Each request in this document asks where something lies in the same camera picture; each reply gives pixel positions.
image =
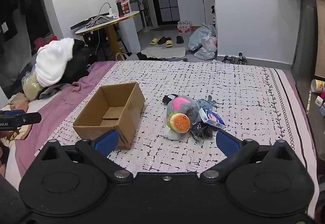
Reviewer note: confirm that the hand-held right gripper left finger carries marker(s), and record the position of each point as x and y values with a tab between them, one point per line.
106	141

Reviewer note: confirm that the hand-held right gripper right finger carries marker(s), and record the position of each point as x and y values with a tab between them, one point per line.
227	144

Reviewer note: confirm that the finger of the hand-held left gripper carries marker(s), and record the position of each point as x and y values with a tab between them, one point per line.
28	118

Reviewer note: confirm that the black shiny bag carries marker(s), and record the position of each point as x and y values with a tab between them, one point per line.
201	132

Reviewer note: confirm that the blue and white tissue packet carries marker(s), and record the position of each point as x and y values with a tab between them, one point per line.
212	118

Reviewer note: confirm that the brown cardboard box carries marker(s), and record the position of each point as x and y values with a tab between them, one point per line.
127	102

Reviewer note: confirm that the blue crochet octopus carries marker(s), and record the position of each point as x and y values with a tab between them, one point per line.
204	103

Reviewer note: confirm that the burger plush toy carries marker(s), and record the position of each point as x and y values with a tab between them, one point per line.
179	122

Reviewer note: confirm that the grey and pink plush toy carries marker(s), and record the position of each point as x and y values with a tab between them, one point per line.
182	104

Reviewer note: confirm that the black cloth with white patch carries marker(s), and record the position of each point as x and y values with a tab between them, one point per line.
168	98

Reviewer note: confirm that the floral quilt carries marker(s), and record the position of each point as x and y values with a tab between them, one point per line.
14	104

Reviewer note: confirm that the pink bedsheet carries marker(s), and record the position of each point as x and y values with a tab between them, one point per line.
50	112

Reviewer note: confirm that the cream plush in plastic bag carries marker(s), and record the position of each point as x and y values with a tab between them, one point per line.
31	87

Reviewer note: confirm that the white fluffy towel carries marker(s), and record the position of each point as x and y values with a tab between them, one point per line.
53	61

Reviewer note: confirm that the black clothing pile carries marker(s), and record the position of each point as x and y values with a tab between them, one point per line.
78	61

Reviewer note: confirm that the red cloth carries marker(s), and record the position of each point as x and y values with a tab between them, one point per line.
44	41

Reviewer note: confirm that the white black-patterned blanket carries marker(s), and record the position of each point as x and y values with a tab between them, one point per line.
177	79

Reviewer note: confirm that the beige tote bag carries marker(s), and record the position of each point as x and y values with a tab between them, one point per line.
124	56

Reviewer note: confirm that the thin pen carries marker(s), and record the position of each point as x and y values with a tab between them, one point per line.
308	102

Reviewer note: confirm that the small white plastic bag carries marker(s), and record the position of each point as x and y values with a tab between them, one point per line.
204	54

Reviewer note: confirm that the dark clothes on floor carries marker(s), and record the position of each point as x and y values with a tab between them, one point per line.
149	56

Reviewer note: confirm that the small white charger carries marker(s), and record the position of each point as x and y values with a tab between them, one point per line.
318	101

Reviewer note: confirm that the small blue box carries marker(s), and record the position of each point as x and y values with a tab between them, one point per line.
322	110

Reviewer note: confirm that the white plastic bag with red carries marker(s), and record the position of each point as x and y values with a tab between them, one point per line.
210	42

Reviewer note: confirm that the black polka-dot bag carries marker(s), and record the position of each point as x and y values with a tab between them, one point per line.
91	37

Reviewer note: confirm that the white floor mat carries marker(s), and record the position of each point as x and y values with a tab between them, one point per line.
165	52

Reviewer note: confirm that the white and yellow can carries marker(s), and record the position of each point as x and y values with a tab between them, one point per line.
318	86

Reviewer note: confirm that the round table with yellow leg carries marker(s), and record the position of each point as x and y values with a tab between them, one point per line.
111	33

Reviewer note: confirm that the hanging dark clothes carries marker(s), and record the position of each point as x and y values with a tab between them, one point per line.
15	11

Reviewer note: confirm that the yellow slipper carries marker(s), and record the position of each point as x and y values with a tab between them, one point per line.
154	41
169	43

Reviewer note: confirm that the large grey plastic bag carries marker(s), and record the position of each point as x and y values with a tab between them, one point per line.
200	33

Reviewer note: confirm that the black slipper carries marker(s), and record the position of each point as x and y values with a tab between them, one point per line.
179	39
163	40

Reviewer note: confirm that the grey cloth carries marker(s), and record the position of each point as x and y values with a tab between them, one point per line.
99	21

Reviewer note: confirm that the pack of water bottles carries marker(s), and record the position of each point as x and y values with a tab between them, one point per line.
184	27

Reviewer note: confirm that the dark grey cabinet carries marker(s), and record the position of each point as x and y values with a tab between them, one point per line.
303	41

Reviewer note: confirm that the black spray bottle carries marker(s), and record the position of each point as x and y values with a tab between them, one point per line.
213	14

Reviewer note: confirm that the white fan stand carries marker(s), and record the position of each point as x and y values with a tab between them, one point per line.
142	13

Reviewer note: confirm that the red box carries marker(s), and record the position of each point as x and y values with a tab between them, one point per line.
123	7

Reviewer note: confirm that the white cabinet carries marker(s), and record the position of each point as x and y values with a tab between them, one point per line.
193	8

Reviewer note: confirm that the wooden board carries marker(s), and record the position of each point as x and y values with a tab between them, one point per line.
320	36

